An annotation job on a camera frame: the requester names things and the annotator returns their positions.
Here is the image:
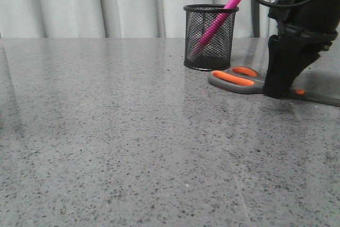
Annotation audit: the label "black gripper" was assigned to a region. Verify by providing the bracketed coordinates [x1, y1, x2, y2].
[263, 0, 339, 98]

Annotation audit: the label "grey orange scissors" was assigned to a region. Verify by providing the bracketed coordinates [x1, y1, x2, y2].
[207, 66, 339, 107]

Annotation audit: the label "pink highlighter pen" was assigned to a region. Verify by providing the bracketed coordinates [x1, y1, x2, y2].
[192, 0, 241, 54]

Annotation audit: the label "black mesh pen holder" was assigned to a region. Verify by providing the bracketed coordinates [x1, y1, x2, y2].
[183, 4, 239, 71]

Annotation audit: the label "grey curtain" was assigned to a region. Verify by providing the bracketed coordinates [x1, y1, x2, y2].
[0, 0, 292, 39]

